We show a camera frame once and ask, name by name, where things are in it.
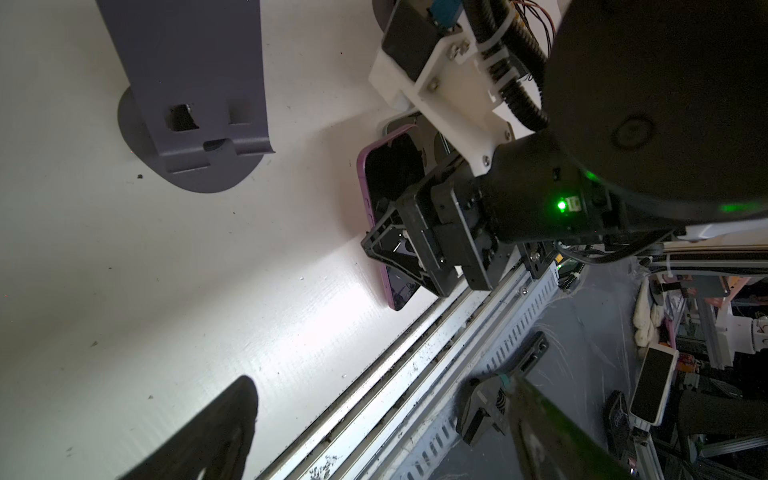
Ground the purple phone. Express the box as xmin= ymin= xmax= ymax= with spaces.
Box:
xmin=357 ymin=124 xmax=425 ymax=311

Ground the black adjustable wrench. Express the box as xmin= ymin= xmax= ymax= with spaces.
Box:
xmin=456 ymin=330 xmax=549 ymax=446

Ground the white phone beyond rail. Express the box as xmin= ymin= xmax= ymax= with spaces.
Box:
xmin=629 ymin=344 xmax=679 ymax=426

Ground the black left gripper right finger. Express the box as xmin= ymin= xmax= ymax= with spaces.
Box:
xmin=506 ymin=376 xmax=630 ymax=479

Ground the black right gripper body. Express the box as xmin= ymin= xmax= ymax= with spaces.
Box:
xmin=396 ymin=161 xmax=514 ymax=297

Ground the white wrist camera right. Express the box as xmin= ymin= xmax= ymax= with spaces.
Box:
xmin=369 ymin=1 xmax=511 ymax=176

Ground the black phone stand front left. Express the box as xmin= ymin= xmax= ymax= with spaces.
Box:
xmin=97 ymin=0 xmax=273 ymax=194

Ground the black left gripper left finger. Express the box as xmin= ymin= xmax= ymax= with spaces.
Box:
xmin=123 ymin=375 xmax=258 ymax=479

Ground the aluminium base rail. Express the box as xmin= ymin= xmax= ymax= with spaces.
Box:
xmin=260 ymin=264 xmax=558 ymax=479

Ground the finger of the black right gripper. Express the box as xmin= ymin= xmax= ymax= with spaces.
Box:
xmin=361 ymin=203 xmax=420 ymax=282

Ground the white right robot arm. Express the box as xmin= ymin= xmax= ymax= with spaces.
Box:
xmin=362 ymin=1 xmax=767 ymax=297

